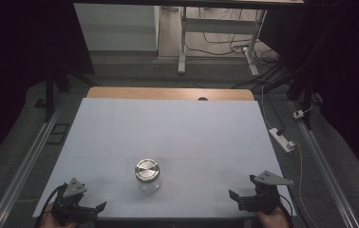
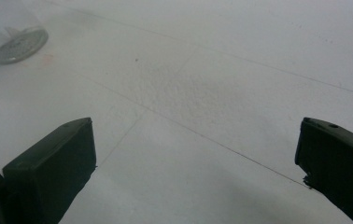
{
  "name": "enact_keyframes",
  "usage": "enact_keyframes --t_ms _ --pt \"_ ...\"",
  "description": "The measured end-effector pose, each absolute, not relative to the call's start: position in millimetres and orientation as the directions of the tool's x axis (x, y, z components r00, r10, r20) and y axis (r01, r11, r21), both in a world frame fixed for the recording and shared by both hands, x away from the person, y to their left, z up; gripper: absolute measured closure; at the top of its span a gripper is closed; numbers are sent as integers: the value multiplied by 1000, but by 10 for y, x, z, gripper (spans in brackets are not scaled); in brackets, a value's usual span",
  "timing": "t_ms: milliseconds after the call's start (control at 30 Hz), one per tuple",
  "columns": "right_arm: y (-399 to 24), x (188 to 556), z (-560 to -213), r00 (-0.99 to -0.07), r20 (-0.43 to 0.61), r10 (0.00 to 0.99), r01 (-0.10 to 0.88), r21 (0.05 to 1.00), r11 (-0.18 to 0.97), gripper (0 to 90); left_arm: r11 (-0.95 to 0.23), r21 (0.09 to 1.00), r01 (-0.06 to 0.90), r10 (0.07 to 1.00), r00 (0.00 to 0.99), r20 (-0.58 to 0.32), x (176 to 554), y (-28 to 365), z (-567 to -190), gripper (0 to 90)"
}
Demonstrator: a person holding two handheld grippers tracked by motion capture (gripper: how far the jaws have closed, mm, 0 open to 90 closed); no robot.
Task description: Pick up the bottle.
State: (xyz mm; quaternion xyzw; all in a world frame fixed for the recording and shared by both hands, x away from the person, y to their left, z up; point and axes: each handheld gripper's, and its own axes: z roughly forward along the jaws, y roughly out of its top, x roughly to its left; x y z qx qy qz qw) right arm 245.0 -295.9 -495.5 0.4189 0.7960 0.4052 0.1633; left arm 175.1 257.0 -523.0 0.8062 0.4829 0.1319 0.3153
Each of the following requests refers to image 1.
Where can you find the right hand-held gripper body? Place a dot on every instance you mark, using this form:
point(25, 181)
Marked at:
point(261, 201)

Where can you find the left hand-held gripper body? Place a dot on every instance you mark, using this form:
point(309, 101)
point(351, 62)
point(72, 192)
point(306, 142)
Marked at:
point(70, 205)

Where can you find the clear glass jar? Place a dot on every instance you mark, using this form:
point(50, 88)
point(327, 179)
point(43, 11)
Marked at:
point(150, 187)

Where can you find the silver metal jar lid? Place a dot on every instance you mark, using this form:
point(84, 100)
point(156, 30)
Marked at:
point(147, 170)

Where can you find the person's right hand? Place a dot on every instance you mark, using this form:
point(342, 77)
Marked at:
point(272, 220)

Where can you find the person's left hand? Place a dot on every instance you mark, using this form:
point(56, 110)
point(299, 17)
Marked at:
point(49, 220)

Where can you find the white power strip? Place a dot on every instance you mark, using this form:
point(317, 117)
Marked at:
point(282, 140)

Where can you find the black plug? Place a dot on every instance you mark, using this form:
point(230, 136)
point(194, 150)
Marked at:
point(281, 131)

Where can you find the small white adapter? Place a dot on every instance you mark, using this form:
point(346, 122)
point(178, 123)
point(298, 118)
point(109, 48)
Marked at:
point(298, 114)

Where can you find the white table cover sheet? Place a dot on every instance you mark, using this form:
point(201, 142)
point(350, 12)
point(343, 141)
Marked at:
point(168, 126)

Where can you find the black metal stand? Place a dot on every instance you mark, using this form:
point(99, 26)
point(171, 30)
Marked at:
point(307, 101)
point(49, 95)

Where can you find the dark curtain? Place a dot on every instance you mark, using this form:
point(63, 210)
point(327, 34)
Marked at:
point(9, 63)
point(351, 79)

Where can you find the white partition panel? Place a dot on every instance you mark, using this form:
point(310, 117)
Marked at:
point(117, 28)

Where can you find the aluminium floor rail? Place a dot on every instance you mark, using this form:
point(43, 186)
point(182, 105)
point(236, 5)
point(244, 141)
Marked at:
point(323, 164)
point(25, 167)

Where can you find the black floor frame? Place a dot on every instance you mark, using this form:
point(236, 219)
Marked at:
point(59, 133)

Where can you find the desk with white frame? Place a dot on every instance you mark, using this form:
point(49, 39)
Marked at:
point(218, 26)

